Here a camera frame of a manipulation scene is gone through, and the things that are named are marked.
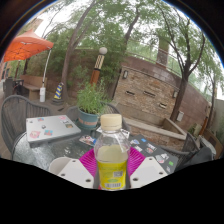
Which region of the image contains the dark wicker chair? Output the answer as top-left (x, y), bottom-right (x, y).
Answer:
top-left (3, 77), bottom-right (24, 99)

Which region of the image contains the green plant in teal pot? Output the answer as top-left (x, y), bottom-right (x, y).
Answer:
top-left (75, 81), bottom-right (111, 130)

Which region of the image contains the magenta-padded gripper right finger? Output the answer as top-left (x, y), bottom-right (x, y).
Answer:
top-left (127, 146), bottom-right (169, 190)

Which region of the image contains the white sticker sheet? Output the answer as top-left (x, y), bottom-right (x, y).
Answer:
top-left (95, 125), bottom-right (131, 139)

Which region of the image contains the wooden bench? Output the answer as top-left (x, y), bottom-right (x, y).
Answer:
top-left (18, 74), bottom-right (48, 101)

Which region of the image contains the white ceramic mug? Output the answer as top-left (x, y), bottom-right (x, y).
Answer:
top-left (48, 156), bottom-right (73, 175)

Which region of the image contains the blue and yellow striped cone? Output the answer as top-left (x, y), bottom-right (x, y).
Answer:
top-left (53, 82), bottom-right (65, 101)

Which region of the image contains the small colourful sticker card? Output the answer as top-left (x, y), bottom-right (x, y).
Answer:
top-left (79, 134), bottom-right (98, 147)

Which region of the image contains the silver laptop with stickers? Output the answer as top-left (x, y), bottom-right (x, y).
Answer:
top-left (25, 114), bottom-right (82, 149)

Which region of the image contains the clear bottle with yellow label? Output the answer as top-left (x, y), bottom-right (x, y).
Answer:
top-left (93, 113), bottom-right (132, 192)

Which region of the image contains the orange patio umbrella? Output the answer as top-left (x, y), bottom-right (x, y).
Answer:
top-left (2, 28), bottom-right (55, 103)

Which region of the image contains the wooden lamp post with globe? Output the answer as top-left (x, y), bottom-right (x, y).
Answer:
top-left (89, 46), bottom-right (109, 86)

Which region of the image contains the black laptop with stickers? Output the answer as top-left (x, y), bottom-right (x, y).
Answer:
top-left (129, 134), bottom-right (180, 174)

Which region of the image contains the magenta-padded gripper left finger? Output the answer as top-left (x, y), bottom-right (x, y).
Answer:
top-left (57, 148), bottom-right (99, 190)

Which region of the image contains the grey wall box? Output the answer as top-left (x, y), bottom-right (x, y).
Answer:
top-left (176, 110), bottom-right (185, 122)

